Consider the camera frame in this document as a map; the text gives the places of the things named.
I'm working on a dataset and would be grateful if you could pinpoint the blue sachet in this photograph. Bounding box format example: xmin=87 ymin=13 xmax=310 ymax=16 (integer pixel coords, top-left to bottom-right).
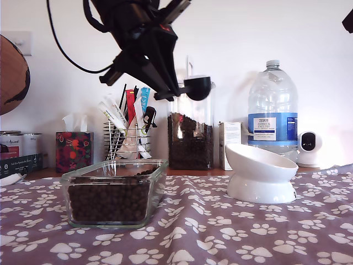
xmin=140 ymin=87 xmax=152 ymax=114

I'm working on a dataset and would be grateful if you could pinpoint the chrome wire holder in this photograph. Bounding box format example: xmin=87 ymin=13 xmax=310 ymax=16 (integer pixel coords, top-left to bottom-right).
xmin=103 ymin=121 xmax=152 ymax=161

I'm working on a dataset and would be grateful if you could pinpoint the clear kibble canister white lid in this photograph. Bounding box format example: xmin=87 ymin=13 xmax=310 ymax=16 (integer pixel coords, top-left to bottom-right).
xmin=164 ymin=56 xmax=216 ymax=171

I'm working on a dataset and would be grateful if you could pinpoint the white tilted cat bowl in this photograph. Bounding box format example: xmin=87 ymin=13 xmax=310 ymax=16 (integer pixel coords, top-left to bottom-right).
xmin=225 ymin=143 xmax=300 ymax=205

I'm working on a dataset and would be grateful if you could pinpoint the white tissue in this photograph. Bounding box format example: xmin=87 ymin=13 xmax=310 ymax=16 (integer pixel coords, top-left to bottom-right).
xmin=62 ymin=112 xmax=89 ymax=133

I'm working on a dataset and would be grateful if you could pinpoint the small white round camera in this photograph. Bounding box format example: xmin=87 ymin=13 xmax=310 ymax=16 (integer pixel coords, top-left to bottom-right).
xmin=296 ymin=131 xmax=323 ymax=168

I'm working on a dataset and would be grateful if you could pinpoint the round wooden board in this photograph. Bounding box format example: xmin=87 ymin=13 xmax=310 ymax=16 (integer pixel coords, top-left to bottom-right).
xmin=0 ymin=35 xmax=31 ymax=116

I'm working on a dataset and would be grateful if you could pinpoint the dark green printed box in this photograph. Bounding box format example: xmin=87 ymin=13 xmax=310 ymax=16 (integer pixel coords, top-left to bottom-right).
xmin=0 ymin=153 xmax=44 ymax=179

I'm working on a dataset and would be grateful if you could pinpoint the white sachet red print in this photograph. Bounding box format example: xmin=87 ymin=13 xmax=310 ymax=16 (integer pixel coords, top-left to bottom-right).
xmin=104 ymin=94 xmax=131 ymax=129

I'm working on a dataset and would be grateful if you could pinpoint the large clear water bottle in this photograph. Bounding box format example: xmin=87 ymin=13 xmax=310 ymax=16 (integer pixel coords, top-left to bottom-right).
xmin=247 ymin=60 xmax=299 ymax=164

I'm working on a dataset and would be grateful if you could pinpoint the white carton box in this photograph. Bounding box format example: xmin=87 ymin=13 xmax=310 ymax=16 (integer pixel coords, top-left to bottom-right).
xmin=218 ymin=121 xmax=249 ymax=171

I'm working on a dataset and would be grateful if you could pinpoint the black clip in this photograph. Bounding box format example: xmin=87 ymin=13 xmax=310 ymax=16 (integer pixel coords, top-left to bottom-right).
xmin=143 ymin=107 xmax=158 ymax=129

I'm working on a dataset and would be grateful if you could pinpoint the white wall switch plate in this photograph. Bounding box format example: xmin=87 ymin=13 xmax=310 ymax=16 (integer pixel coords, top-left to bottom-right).
xmin=0 ymin=31 xmax=34 ymax=58

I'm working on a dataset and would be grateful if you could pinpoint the white sachet green ring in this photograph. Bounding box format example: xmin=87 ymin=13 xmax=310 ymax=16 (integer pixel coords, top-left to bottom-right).
xmin=133 ymin=96 xmax=153 ymax=160

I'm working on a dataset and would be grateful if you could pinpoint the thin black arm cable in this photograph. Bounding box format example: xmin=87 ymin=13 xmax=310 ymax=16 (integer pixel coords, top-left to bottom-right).
xmin=46 ymin=0 xmax=116 ymax=75

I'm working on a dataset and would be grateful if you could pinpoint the tin can white label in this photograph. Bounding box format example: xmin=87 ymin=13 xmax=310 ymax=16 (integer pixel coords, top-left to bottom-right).
xmin=21 ymin=132 xmax=44 ymax=157

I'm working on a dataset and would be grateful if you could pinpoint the glass container of kibble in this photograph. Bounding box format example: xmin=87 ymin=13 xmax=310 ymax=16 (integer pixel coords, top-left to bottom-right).
xmin=60 ymin=158 xmax=169 ymax=230

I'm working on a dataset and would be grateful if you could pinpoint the black measuring scoop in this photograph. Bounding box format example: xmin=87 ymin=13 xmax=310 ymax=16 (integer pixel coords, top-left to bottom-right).
xmin=153 ymin=76 xmax=212 ymax=102

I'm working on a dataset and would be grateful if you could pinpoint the floral tissue box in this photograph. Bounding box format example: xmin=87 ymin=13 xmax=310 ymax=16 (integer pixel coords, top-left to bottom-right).
xmin=55 ymin=131 xmax=94 ymax=173

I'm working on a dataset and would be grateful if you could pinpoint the purple paw print cloth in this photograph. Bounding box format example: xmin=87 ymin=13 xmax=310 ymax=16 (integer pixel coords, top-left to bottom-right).
xmin=0 ymin=165 xmax=353 ymax=265

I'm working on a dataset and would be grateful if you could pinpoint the tin can dark label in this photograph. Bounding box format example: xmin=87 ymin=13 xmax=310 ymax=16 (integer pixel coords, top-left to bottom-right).
xmin=0 ymin=130 xmax=23 ymax=161

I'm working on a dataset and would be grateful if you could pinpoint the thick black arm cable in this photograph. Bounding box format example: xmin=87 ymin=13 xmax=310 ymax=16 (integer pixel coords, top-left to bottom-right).
xmin=83 ymin=0 xmax=113 ymax=33

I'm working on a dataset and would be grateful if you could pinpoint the white sachet green print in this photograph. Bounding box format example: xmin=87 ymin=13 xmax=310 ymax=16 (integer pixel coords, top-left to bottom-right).
xmin=97 ymin=101 xmax=128 ymax=130

